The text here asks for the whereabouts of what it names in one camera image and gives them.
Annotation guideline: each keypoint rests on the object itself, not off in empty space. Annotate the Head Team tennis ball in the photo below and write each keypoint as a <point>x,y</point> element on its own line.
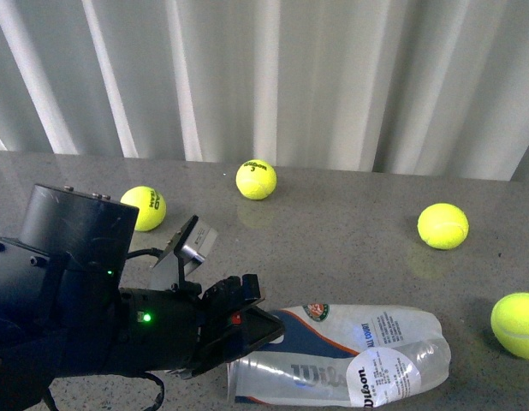
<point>151,204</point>

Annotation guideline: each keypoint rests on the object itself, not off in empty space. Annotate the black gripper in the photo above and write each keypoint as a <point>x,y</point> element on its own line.
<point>177,330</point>

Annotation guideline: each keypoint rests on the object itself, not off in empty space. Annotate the plain yellow tennis ball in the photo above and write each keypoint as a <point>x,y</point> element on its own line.
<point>443,226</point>

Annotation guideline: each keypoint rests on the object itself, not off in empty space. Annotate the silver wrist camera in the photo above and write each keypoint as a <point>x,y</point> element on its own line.
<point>186,251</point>

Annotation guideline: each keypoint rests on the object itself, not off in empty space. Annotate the Roland Garros tennis ball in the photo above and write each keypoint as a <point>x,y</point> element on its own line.
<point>509,321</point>

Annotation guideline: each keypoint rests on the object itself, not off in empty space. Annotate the Wilson 3 tennis ball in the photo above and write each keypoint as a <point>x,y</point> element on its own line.
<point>256,179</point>

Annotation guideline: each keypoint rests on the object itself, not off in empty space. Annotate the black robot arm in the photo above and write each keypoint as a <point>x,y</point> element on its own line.
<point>64,313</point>

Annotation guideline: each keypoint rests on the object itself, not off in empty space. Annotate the Wilson clear tennis can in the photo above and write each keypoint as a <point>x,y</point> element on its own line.
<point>354,356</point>

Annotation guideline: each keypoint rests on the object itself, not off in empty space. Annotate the grey pleated curtain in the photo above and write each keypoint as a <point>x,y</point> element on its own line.
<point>431,88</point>

